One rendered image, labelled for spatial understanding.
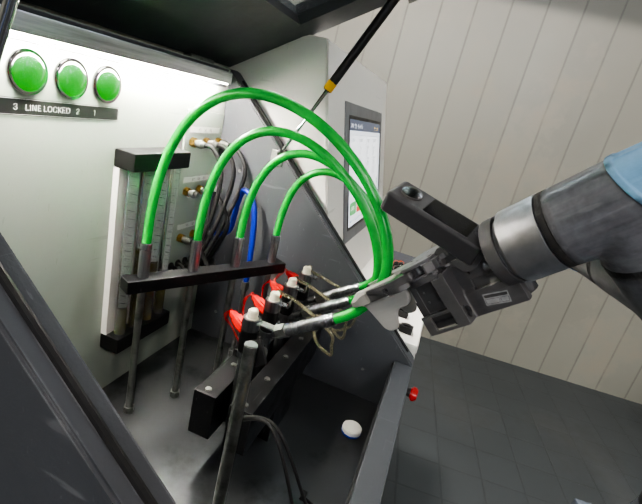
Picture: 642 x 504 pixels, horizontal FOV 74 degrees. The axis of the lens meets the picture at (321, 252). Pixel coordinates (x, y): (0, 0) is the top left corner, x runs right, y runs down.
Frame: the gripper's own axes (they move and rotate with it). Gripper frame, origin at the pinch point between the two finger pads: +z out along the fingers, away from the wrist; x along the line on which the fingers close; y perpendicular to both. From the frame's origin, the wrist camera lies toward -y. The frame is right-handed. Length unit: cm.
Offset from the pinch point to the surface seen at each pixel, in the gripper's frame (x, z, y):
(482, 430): 147, 105, 117
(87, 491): -35.8, 0.9, -0.5
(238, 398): -17.3, 9.9, 2.7
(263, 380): -3.6, 25.5, 5.9
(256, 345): -14.8, 4.9, -1.7
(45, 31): -18.0, 4.8, -43.6
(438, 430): 126, 114, 101
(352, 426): 11.9, 30.9, 25.3
